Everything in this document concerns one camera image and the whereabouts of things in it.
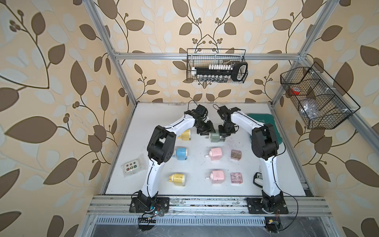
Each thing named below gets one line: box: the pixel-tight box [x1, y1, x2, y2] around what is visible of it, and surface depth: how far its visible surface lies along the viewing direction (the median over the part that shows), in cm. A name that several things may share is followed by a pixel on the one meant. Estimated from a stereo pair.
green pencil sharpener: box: [208, 132, 225, 143], surface depth 95 cm
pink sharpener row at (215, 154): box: [204, 147, 223, 161], surface depth 88 cm
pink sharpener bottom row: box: [205, 170, 225, 184], surface depth 79 cm
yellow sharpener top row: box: [176, 129, 192, 141], surface depth 98 cm
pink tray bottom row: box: [230, 172, 244, 185], surface depth 84 cm
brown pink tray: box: [230, 149, 242, 161], surface depth 93 cm
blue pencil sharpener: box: [172, 147, 188, 161], surface depth 88 cm
